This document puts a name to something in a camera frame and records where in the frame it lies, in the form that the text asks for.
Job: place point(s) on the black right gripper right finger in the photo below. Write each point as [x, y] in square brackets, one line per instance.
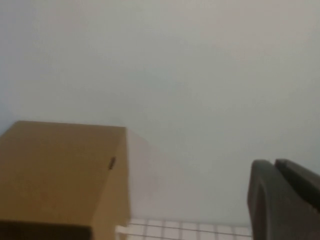
[302, 182]

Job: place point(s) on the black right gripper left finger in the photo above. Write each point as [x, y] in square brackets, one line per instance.
[282, 212]

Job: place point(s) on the brown cardboard shoe box shell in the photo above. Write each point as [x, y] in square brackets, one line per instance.
[57, 170]

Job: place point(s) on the white grid-pattern tablecloth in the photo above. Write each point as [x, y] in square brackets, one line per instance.
[190, 231]

